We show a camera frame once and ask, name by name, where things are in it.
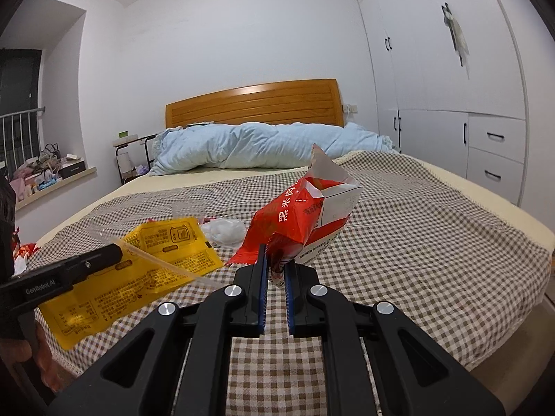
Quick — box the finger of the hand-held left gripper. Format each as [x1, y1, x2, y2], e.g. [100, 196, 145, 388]
[65, 243, 124, 284]

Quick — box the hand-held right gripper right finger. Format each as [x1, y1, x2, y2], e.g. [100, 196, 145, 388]
[284, 264, 506, 416]

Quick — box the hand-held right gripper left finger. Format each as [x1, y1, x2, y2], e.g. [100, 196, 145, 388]
[48, 243, 267, 416]

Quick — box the yellow snack packet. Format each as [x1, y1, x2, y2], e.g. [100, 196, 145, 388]
[37, 217, 224, 349]

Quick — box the red snack packet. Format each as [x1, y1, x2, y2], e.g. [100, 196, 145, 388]
[223, 143, 364, 287]

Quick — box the person's left hand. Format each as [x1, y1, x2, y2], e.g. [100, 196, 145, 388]
[0, 324, 60, 394]

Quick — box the red white snack bag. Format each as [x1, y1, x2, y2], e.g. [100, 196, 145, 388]
[13, 225, 42, 276]

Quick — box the beige bed sheet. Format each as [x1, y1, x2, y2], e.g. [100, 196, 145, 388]
[35, 151, 555, 252]

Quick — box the black flat box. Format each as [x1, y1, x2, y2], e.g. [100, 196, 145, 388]
[58, 159, 87, 180]

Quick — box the pink gift bag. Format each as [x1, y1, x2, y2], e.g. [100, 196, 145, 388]
[11, 169, 33, 200]

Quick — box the beige handbag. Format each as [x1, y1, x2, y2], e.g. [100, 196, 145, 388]
[41, 143, 63, 165]

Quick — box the brown checked blanket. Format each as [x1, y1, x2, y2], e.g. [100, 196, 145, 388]
[32, 151, 551, 416]

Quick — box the white window railing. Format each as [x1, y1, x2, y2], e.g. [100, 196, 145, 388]
[0, 106, 46, 170]

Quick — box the light blue duvet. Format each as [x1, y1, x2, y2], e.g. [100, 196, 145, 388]
[150, 122, 395, 176]

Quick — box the white wardrobe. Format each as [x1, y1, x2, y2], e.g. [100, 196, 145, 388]
[349, 0, 555, 209]

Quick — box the pale hanging bag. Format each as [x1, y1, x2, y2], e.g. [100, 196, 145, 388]
[441, 3, 471, 81]

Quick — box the black frame side table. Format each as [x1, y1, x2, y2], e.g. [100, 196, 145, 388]
[113, 134, 159, 185]

